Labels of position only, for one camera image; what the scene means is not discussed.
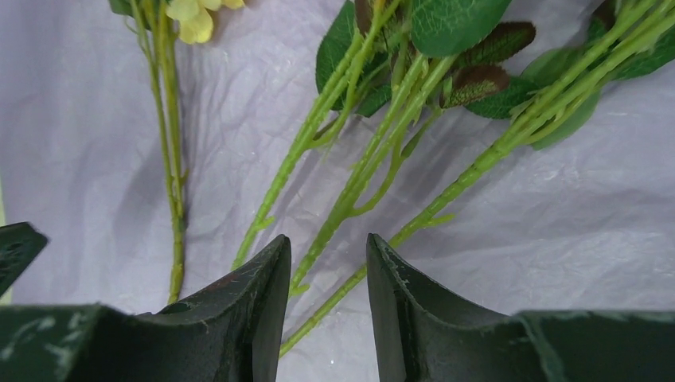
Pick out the yellow rose bunch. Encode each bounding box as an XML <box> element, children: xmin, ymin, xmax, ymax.
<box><xmin>107</xmin><ymin>0</ymin><xmax>246</xmax><ymax>305</ymax></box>

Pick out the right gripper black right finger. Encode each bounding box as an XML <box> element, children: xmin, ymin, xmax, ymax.
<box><xmin>366</xmin><ymin>234</ymin><xmax>674</xmax><ymax>382</ymax></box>

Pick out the pink flower stem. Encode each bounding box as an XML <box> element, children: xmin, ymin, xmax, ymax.
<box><xmin>290</xmin><ymin>1</ymin><xmax>536</xmax><ymax>296</ymax></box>
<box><xmin>231</xmin><ymin>1</ymin><xmax>402</xmax><ymax>271</ymax></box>

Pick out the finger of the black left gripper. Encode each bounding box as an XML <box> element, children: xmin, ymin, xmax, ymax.
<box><xmin>1</xmin><ymin>222</ymin><xmax>49</xmax><ymax>296</ymax></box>

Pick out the pink and white flower bunch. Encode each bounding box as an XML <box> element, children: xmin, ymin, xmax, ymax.
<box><xmin>279</xmin><ymin>0</ymin><xmax>675</xmax><ymax>358</ymax></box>

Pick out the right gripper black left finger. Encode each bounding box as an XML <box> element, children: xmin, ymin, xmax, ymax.
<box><xmin>1</xmin><ymin>235</ymin><xmax>291</xmax><ymax>382</ymax></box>

